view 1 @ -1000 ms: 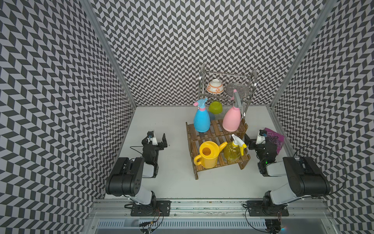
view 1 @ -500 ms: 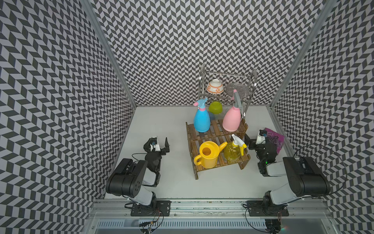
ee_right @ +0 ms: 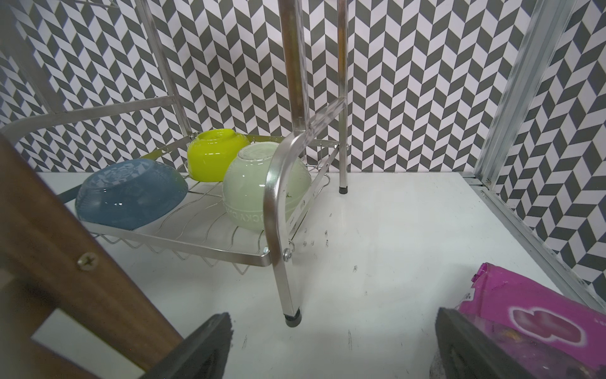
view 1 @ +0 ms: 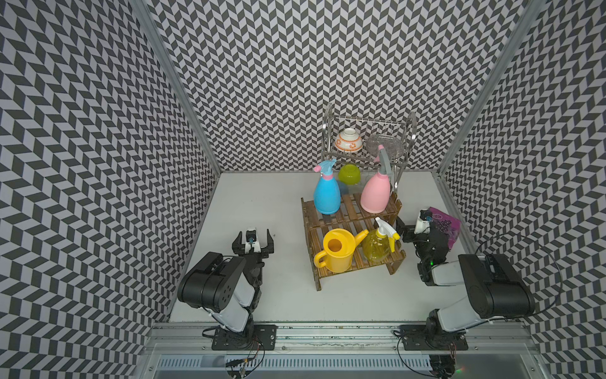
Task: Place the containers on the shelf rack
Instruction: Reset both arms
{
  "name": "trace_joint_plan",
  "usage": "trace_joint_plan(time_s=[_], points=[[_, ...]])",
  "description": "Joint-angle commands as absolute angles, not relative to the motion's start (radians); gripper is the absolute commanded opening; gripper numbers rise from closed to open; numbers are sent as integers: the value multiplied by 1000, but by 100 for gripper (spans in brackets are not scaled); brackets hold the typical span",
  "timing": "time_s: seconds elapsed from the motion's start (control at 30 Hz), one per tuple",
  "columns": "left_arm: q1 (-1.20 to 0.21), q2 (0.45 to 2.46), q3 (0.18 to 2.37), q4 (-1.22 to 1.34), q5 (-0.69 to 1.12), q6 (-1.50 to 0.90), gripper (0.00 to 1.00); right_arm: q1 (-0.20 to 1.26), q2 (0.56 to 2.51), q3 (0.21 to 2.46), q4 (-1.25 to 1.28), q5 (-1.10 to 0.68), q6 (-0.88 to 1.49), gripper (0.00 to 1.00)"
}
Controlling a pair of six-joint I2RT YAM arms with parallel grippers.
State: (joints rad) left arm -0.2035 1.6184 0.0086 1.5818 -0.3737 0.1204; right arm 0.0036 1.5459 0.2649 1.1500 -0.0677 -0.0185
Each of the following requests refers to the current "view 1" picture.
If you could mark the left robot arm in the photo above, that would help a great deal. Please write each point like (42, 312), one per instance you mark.
(229, 290)

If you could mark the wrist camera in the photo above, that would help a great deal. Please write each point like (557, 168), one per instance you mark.
(423, 223)
(252, 243)

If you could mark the green bowl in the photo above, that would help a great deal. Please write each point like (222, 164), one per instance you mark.
(349, 174)

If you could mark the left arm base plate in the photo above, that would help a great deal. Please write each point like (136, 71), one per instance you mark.
(253, 337)

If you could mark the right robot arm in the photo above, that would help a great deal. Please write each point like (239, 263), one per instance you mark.
(494, 289)

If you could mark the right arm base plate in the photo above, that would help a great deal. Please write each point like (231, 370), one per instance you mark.
(418, 338)

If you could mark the glass plate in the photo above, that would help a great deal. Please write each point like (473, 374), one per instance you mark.
(391, 145)

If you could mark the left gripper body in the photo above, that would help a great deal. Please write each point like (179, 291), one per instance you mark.
(263, 252)

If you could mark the purple box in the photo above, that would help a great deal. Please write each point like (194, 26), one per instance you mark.
(446, 224)

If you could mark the metal dish rack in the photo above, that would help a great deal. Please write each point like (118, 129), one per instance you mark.
(397, 137)

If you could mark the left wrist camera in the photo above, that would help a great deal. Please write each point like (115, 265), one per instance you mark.
(252, 243)

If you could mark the blue spray bottle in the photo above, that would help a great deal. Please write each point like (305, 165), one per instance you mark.
(327, 197)

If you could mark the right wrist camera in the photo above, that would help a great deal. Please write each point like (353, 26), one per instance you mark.
(423, 223)

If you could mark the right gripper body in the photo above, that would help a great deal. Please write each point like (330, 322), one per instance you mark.
(417, 240)

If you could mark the yellow watering can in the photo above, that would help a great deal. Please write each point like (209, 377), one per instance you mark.
(336, 251)

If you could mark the wooden slatted shelf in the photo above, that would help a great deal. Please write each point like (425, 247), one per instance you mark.
(346, 229)

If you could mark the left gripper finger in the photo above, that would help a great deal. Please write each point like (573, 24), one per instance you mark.
(237, 245)
(270, 242)

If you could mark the pink spray bottle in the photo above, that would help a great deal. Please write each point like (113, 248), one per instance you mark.
(377, 192)

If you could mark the orange patterned bowl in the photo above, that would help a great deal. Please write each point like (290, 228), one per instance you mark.
(349, 141)

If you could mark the yellow spray bottle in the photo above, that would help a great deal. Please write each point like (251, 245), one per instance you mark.
(380, 242)

